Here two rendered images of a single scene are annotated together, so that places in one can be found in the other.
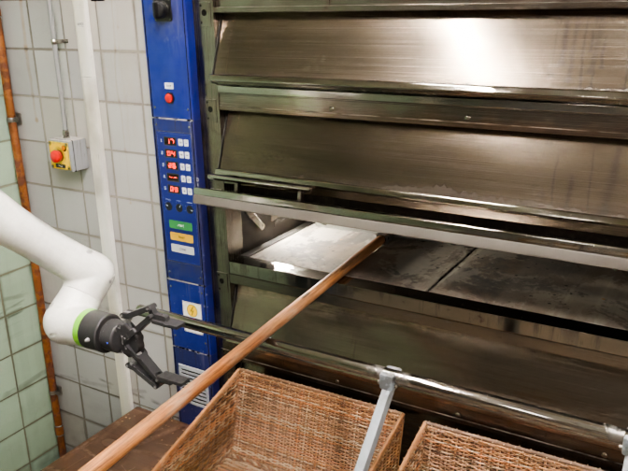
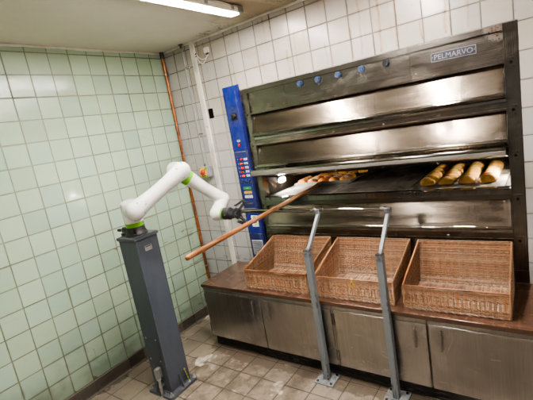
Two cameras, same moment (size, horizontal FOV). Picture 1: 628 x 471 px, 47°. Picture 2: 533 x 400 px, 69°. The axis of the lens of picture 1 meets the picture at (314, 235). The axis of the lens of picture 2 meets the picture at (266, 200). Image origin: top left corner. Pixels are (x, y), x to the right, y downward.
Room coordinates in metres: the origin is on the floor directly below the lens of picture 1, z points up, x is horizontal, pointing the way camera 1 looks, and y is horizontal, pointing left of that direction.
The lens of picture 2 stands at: (-1.23, -0.07, 1.78)
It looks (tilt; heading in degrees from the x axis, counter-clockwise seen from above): 11 degrees down; 6
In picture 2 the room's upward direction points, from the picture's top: 10 degrees counter-clockwise
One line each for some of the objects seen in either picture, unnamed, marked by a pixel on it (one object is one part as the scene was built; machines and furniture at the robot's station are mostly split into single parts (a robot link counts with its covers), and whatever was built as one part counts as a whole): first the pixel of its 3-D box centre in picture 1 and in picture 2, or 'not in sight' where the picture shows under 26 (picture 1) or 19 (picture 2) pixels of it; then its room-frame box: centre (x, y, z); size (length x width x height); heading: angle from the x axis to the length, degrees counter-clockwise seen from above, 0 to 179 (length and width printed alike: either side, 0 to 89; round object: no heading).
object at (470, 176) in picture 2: not in sight; (462, 172); (1.65, -1.24, 1.21); 0.61 x 0.48 x 0.06; 149
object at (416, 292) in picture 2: not in sight; (458, 275); (1.02, -0.91, 0.72); 0.56 x 0.49 x 0.28; 60
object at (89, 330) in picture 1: (103, 331); (228, 213); (1.53, 0.49, 1.20); 0.12 x 0.06 x 0.09; 150
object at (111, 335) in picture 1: (125, 337); (235, 213); (1.49, 0.43, 1.20); 0.09 x 0.07 x 0.08; 60
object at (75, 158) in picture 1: (67, 153); (205, 171); (2.31, 0.79, 1.46); 0.10 x 0.07 x 0.10; 59
